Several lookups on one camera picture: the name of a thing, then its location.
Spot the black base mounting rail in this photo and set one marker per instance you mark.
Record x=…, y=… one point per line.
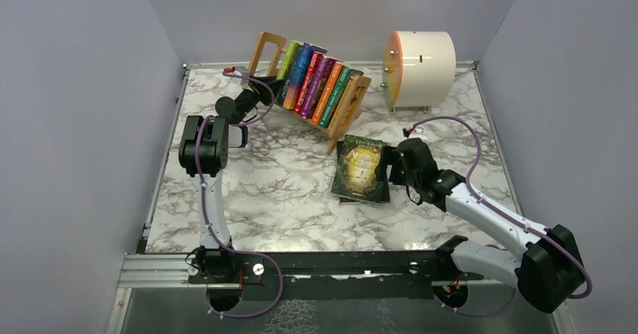
x=324, y=275

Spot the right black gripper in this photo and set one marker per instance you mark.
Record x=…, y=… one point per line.
x=392, y=157

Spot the black bottom book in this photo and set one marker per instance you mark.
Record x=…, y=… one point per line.
x=385, y=196

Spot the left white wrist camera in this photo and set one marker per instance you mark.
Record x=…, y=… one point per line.
x=240, y=72

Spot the green 104-storey treehouse book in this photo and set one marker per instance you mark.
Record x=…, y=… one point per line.
x=336, y=94

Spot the orange 78-storey treehouse book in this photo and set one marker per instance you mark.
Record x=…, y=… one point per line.
x=331, y=81

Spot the dark green forest cover book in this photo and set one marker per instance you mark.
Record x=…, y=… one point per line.
x=356, y=175

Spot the orange Huckleberry Finn book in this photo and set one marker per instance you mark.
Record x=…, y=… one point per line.
x=352, y=97

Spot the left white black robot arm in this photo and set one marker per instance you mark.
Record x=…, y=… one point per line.
x=203, y=153

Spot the aluminium table frame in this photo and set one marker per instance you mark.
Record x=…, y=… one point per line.
x=278, y=199

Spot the red 13-storey treehouse book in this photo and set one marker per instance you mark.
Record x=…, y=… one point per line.
x=315, y=59

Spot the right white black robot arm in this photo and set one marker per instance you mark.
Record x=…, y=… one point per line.
x=543, y=264

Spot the white cylindrical drum box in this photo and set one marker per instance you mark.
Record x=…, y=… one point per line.
x=418, y=70

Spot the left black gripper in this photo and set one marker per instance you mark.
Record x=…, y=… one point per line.
x=262, y=94

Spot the lime green 65-storey treehouse book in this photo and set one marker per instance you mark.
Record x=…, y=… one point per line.
x=289, y=54

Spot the purple 117-storey treehouse book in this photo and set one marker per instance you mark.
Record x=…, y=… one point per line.
x=324, y=65

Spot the wooden book rack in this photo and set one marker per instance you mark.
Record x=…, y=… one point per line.
x=318, y=89

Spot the blue sunset cover book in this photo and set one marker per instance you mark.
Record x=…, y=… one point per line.
x=298, y=75

